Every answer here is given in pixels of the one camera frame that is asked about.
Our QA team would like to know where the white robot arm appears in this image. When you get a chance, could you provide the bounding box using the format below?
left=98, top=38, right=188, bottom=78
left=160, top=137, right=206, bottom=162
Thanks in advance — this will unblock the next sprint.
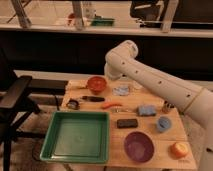
left=104, top=40, right=213, bottom=171

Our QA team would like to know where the blue cup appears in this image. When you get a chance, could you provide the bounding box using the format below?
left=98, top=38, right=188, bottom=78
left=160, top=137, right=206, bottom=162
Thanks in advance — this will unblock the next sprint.
left=156, top=116, right=172, bottom=133

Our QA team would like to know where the light blue crumpled cloth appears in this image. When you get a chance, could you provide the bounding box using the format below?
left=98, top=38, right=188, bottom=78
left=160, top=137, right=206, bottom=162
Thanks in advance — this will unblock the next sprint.
left=112, top=85, right=130, bottom=96

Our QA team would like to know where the red bowl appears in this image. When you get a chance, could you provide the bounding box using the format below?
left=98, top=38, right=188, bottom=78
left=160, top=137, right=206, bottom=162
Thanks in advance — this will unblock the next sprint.
left=87, top=76, right=107, bottom=94

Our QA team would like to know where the small brown bottle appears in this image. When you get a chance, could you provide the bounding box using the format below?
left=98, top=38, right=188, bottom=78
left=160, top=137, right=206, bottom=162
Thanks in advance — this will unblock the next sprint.
left=162, top=101, right=174, bottom=114

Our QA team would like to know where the blue sponge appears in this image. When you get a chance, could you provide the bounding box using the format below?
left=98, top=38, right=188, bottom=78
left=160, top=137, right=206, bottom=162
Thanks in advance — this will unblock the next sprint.
left=138, top=105, right=156, bottom=116

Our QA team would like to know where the orange pepper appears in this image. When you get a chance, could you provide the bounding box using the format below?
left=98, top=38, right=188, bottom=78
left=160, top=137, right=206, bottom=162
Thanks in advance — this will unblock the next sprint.
left=101, top=102, right=122, bottom=109

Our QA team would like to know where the black handled tool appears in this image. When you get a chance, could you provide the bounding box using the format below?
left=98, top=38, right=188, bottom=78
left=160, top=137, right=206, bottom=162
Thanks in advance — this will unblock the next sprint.
left=82, top=96, right=105, bottom=102

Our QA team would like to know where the small dark round object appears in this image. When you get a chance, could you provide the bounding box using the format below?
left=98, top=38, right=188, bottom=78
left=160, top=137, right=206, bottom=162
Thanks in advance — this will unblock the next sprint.
left=66, top=99, right=80, bottom=110

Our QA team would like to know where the purple bowl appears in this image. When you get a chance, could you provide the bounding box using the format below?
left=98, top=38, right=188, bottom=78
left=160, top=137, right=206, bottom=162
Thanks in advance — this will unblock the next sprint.
left=124, top=131, right=155, bottom=163

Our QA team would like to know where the black rectangular block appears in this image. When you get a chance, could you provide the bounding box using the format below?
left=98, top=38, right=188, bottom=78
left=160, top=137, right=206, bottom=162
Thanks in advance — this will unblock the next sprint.
left=117, top=119, right=138, bottom=128

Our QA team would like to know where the orange yellow fruit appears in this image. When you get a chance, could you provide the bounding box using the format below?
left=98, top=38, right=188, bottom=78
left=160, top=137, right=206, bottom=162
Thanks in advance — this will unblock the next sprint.
left=170, top=142, right=189, bottom=158

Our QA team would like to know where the metal utensil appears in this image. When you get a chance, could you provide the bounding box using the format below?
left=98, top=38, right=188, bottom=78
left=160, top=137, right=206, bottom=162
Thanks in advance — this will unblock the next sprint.
left=111, top=108, right=132, bottom=113

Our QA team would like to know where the green plastic tray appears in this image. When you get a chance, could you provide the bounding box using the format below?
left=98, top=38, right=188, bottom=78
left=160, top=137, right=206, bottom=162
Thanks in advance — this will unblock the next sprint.
left=40, top=111, right=110, bottom=164

